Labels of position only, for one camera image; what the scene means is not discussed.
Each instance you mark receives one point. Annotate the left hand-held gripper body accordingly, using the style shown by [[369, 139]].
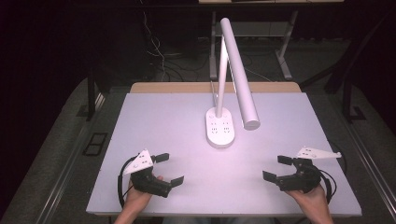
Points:
[[146, 182]]

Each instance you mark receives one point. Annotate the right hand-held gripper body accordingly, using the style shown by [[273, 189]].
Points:
[[303, 180]]

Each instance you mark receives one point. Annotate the person's left hand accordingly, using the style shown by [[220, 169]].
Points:
[[136, 200]]

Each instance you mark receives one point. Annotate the person's right hand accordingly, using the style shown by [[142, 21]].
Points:
[[313, 202]]

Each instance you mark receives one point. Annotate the white foam board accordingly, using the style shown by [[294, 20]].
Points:
[[174, 130]]

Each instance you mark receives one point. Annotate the white desk lamp with sockets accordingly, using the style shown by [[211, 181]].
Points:
[[219, 137]]

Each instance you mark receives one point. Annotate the black metal stand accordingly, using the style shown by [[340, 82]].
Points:
[[348, 99], [91, 93]]

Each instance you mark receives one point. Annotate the black floor socket frame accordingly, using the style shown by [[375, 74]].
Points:
[[95, 144]]

